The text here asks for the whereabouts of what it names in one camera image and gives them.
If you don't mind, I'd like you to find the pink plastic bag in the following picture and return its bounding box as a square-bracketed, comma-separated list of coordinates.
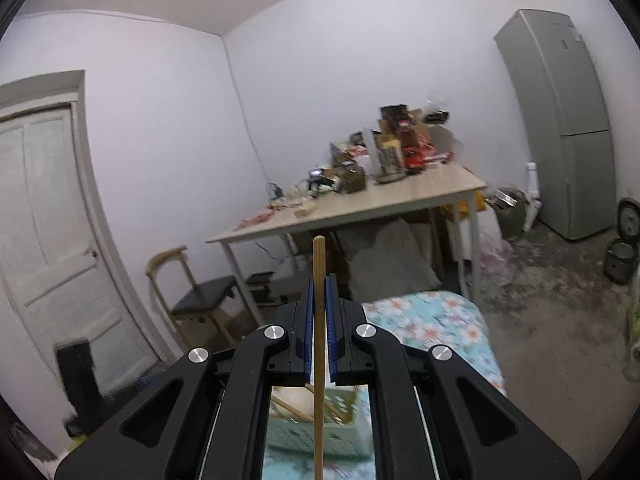
[475, 226, 512, 272]

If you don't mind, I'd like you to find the wall cable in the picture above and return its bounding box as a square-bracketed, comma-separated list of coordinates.
[224, 37, 272, 196]

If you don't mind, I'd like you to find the light wooden desk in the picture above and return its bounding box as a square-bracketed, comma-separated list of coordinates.
[205, 164, 489, 332]

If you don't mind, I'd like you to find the cooking oil bottle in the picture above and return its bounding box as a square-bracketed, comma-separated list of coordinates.
[399, 124, 427, 175]

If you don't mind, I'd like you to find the floral turquoise blanket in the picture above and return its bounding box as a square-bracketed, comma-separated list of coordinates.
[262, 290, 507, 480]

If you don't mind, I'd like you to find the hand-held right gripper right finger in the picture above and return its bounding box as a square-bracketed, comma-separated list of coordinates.
[325, 274, 582, 480]

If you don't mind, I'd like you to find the dark rice cooker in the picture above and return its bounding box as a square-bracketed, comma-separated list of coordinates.
[602, 197, 640, 287]

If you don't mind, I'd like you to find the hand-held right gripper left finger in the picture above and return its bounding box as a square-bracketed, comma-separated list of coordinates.
[54, 280, 316, 480]

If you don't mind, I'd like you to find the wooden chair with dark seat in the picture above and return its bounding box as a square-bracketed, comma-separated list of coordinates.
[146, 246, 252, 352]

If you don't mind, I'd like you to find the green plastic utensil holder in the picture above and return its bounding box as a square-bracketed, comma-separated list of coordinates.
[264, 385, 374, 461]

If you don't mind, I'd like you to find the white plastic appliance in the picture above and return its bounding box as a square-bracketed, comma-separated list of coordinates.
[522, 161, 544, 234]

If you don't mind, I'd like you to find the grey cushion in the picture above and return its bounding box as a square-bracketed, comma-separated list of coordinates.
[345, 219, 442, 302]

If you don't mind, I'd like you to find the green canvas bag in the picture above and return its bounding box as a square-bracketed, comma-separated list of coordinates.
[491, 186, 529, 239]

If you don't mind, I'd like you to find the black upright object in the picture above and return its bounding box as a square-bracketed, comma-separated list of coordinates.
[55, 339, 109, 437]

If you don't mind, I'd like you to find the silver refrigerator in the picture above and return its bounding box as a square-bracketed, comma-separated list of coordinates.
[494, 9, 617, 242]

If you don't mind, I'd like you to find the glass jar of pickles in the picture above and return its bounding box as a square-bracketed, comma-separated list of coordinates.
[340, 162, 369, 194]

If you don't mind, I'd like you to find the white panelled door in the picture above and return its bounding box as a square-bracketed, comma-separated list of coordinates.
[0, 70, 162, 387]

